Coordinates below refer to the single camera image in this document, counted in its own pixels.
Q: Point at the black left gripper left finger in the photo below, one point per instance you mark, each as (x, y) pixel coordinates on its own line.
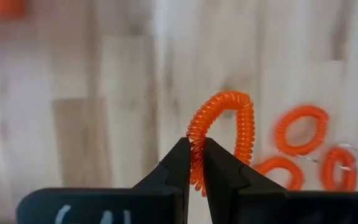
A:
(154, 202)

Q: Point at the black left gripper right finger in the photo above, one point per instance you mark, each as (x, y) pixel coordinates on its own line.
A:
(244, 199)

